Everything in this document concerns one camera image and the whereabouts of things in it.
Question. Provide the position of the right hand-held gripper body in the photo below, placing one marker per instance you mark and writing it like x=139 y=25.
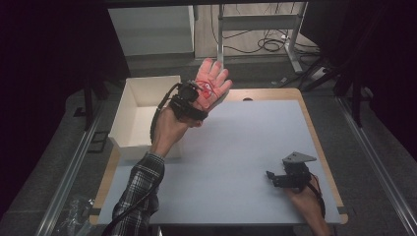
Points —
x=296 y=175

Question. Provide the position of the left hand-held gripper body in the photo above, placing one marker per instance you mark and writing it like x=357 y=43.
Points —
x=185 y=98

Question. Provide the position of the pink glove with red print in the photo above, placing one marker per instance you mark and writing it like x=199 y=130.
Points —
x=211 y=78

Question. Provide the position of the white cardboard box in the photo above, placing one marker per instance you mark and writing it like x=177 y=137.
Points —
x=137 y=121

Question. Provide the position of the person's right hand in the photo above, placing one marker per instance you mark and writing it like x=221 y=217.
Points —
x=305 y=200

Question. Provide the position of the person's left hand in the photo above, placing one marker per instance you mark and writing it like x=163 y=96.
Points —
x=170 y=129

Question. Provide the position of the light blue table mat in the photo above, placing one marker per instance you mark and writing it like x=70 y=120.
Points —
x=229 y=164

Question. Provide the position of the black tape corner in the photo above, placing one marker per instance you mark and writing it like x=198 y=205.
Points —
x=342 y=210
x=95 y=211

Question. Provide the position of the white cabinet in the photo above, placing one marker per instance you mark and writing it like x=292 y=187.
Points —
x=150 y=31

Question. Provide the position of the black stand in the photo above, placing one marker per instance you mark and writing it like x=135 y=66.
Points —
x=89 y=101
x=355 y=95

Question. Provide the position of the white power strip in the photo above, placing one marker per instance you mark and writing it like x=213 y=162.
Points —
x=318 y=73

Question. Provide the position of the clear plastic bag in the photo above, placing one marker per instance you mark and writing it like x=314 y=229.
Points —
x=75 y=214

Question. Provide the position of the aluminium rail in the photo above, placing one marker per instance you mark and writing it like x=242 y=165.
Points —
x=377 y=164
x=70 y=173

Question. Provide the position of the black floor bracket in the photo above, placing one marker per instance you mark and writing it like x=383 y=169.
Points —
x=97 y=141

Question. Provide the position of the grey metal desk frame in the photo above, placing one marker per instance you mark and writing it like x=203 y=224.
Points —
x=259 y=22

